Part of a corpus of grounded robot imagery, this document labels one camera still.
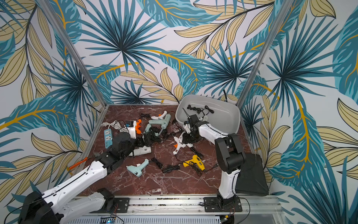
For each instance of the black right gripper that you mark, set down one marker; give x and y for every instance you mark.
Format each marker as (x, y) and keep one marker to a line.
(189, 122)

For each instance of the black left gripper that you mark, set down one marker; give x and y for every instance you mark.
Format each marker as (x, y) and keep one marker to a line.
(141, 143)

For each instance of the white small glue gun pair-left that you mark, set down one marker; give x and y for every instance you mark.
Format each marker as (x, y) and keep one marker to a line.
(180, 144)

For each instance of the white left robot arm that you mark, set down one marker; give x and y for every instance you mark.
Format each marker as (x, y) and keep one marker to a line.
(58, 206)

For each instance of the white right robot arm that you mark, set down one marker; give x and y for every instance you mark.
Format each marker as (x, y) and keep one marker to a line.
(230, 157)

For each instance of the large white pink-tip glue gun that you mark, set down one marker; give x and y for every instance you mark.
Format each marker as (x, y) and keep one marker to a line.
(141, 151)

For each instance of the yellow glue gun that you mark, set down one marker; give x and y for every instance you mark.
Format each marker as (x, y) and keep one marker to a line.
(195, 161)

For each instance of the mint green small glue gun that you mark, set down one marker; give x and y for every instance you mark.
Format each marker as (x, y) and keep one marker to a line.
(137, 170)

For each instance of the orange small glue gun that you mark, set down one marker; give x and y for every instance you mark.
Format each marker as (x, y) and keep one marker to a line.
(138, 126)

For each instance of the mint green large glue gun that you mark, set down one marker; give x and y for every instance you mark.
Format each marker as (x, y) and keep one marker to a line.
(163, 124)

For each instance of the grey plastic storage box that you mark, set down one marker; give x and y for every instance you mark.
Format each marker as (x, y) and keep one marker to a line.
(226, 116)

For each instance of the blue white power strip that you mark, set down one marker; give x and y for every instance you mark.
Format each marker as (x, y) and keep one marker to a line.
(107, 137)

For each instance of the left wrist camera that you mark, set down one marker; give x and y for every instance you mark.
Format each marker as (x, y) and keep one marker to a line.
(131, 127)

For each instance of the orange handled pliers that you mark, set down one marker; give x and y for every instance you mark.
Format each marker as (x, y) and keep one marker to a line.
(77, 164)

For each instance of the aluminium front rail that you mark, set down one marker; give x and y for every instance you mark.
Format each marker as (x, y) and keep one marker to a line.
(174, 209)

